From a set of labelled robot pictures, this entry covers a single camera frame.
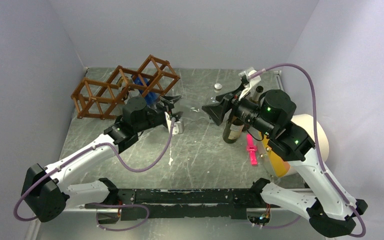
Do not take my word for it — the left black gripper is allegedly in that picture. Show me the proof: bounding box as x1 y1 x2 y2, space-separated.
135 96 184 133

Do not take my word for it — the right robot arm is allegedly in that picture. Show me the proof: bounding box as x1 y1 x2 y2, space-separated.
202 87 368 238

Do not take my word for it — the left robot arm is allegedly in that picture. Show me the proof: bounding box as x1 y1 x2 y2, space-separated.
13 95 183 223

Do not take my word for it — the brown wooden wine rack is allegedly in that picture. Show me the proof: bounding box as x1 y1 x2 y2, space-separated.
70 54 181 120

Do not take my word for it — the clear glass bottle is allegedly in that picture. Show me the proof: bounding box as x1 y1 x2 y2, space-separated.
174 102 210 121

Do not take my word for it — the dark green wine bottle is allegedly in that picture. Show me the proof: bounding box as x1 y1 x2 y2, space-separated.
222 116 245 144

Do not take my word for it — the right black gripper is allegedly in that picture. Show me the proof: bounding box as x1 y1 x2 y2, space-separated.
202 83 275 137

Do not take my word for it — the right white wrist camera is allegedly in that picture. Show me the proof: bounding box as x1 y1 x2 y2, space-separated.
238 67 266 101

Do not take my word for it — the white cylinder with orange lid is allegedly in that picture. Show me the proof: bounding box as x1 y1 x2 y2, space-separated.
260 113 330 178

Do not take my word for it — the blue square Blue Dash bottle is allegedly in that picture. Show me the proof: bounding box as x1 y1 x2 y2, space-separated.
130 74 161 108

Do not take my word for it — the clear bottle with silver cap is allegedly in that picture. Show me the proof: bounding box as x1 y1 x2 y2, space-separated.
211 82 223 102

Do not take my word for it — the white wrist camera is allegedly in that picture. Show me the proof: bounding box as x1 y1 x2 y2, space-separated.
238 67 266 101
171 119 185 135

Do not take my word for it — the olive wine bottle black top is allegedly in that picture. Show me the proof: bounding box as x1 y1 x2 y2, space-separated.
250 85 264 104

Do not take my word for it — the pink plastic piece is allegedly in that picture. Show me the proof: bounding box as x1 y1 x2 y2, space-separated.
246 133 258 166

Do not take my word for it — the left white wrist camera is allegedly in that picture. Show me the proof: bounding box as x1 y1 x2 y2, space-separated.
171 119 185 135

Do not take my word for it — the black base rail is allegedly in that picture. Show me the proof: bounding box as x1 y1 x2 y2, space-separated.
85 178 270 221

